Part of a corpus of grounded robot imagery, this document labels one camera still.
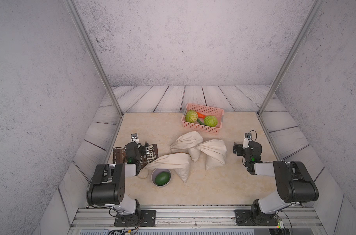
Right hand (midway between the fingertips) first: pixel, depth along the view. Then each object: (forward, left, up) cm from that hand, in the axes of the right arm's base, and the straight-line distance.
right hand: (244, 142), depth 94 cm
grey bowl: (-19, +54, -1) cm, 57 cm away
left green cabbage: (+21, +33, +2) cm, 39 cm away
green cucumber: (+22, +26, -6) cm, 34 cm away
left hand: (-1, +66, +2) cm, 66 cm away
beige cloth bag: (-3, +35, +4) cm, 36 cm away
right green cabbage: (+18, +19, 0) cm, 26 cm away
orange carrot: (+27, +26, -3) cm, 38 cm away
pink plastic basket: (+32, +21, -3) cm, 39 cm away
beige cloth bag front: (-15, +40, +1) cm, 43 cm away
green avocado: (-23, +50, -1) cm, 55 cm away
